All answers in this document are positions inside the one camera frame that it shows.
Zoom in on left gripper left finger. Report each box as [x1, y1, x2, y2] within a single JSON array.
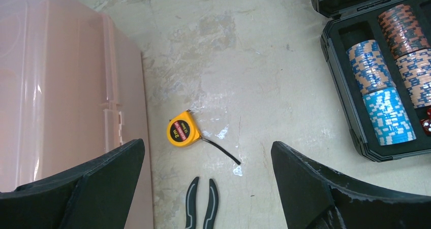
[[1, 139, 145, 228]]

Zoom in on pink translucent storage box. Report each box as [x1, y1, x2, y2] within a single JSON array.
[[1, 0, 154, 228]]

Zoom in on black poker set case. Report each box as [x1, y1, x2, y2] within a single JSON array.
[[311, 0, 430, 162]]

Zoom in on light blue chip stack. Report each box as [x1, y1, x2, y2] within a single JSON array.
[[362, 87, 416, 146]]

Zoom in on orange black chip stack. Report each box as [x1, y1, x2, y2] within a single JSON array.
[[377, 4, 430, 59]]

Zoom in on blue chip stack in case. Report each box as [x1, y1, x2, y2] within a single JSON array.
[[346, 40, 395, 95]]

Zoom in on yellow tape measure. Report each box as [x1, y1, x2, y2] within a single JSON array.
[[166, 110, 241, 165]]

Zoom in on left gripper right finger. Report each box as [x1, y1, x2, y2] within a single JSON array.
[[271, 141, 430, 228]]

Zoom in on black handled pliers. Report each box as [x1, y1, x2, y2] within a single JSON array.
[[184, 176, 220, 229]]

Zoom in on red dice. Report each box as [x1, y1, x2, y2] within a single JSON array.
[[426, 108, 431, 119], [420, 119, 431, 136]]

